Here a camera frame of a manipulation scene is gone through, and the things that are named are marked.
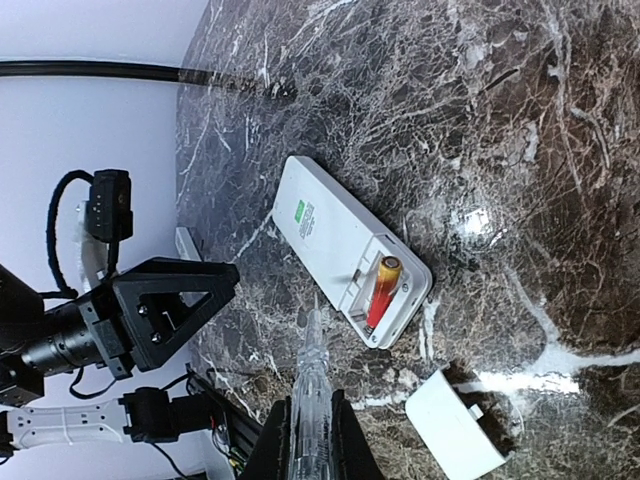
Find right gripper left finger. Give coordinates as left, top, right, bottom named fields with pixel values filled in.
left=240, top=397, right=291, bottom=480

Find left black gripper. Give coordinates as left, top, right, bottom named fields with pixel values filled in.
left=75, top=257, right=240, bottom=378

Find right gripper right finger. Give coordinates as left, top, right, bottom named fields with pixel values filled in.
left=331, top=390, right=385, bottom=480

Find clear pen screwdriver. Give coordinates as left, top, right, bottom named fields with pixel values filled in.
left=288, top=304, right=333, bottom=479

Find white battery cover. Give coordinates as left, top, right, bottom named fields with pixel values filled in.
left=405, top=363, right=524, bottom=479

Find red yellow battery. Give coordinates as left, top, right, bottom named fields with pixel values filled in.
left=366, top=256, right=403, bottom=335

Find white remote green buttons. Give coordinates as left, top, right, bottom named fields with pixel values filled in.
left=272, top=156, right=433, bottom=349

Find black front table rail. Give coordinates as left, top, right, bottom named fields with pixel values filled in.
left=186, top=365, right=262, bottom=479

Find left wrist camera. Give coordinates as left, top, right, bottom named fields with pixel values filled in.
left=40, top=169, right=133, bottom=299

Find left black frame post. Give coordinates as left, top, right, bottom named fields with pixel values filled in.
left=1, top=60, right=180, bottom=83

